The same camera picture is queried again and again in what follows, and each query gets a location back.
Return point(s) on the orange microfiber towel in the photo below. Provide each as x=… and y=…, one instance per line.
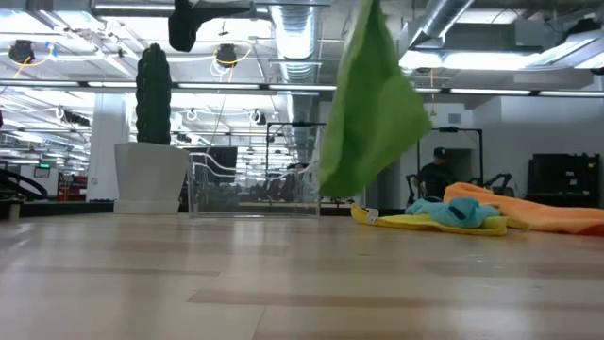
x=542, y=212

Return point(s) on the small black robot arm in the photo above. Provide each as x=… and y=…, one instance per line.
x=411, y=186
x=500, y=178

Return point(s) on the black metal frame stand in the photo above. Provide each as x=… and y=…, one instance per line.
x=448, y=129

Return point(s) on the yellow microfiber towel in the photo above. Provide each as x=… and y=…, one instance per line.
x=424, y=223

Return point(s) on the blue microfiber towel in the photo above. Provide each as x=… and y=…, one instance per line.
x=458, y=212

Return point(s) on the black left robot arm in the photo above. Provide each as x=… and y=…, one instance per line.
x=184, y=28

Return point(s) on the clear plastic bin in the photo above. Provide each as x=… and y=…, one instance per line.
x=255, y=203

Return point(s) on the black storage cabinet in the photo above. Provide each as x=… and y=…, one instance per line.
x=564, y=179

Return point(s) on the green microfiber towel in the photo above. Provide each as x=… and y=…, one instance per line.
x=373, y=118

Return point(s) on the black ceiling-hung camera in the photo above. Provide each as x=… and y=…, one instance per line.
x=227, y=54
x=21, y=51

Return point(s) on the person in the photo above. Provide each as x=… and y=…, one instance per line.
x=436, y=177

